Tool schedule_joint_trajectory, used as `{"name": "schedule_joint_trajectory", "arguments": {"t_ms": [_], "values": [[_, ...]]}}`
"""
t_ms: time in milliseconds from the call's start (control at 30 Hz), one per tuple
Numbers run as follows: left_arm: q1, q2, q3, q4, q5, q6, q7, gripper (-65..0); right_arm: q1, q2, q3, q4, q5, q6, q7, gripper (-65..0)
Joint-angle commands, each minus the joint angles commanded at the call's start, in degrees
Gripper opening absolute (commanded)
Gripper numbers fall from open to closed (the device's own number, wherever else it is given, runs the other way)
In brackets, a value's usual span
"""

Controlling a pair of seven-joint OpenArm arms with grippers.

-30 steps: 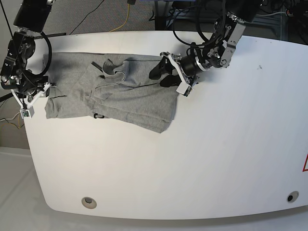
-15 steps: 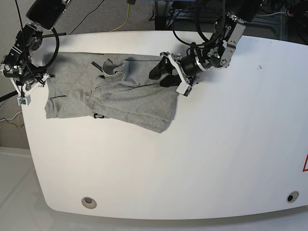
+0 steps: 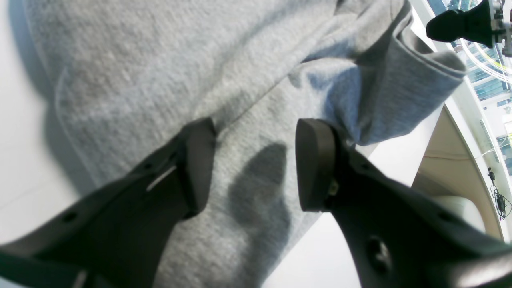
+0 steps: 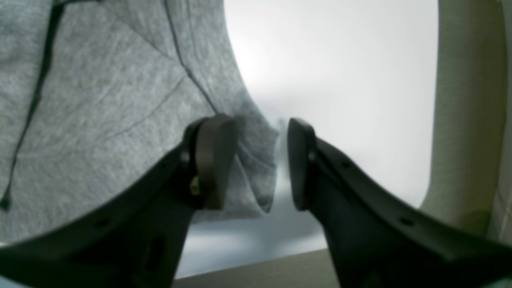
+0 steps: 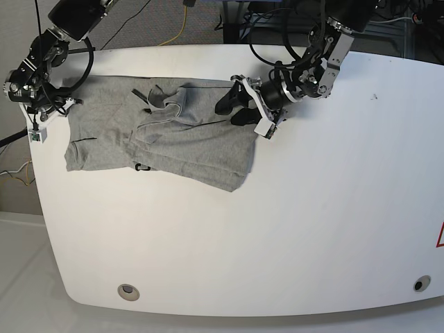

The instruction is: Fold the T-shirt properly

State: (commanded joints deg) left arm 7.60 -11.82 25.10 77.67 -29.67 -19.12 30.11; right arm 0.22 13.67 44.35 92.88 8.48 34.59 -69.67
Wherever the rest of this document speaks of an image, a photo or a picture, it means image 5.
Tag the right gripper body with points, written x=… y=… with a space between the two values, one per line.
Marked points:
x=40 y=117

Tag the right table grommet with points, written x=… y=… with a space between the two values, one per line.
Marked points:
x=422 y=283

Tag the black table leg base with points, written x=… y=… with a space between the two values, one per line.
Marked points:
x=231 y=33

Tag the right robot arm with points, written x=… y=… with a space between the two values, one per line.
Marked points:
x=30 y=85

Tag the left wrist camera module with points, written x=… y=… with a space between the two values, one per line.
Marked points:
x=38 y=136

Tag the table grommet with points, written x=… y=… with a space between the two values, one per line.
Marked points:
x=422 y=283
x=128 y=292

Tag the left table grommet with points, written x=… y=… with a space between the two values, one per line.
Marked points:
x=128 y=292

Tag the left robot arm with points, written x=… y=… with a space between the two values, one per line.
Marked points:
x=311 y=74

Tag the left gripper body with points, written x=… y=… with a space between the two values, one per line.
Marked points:
x=271 y=97

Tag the grey T-shirt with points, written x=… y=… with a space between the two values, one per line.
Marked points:
x=159 y=124

